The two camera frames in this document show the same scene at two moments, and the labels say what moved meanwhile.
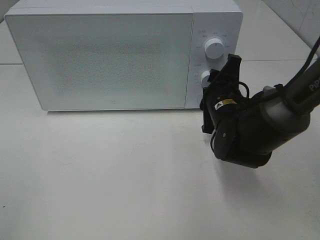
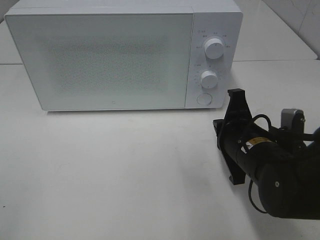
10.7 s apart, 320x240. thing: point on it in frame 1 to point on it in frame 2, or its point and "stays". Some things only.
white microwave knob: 204,81 stays
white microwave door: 78,62 stays
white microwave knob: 214,48 stays
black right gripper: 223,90 to 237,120
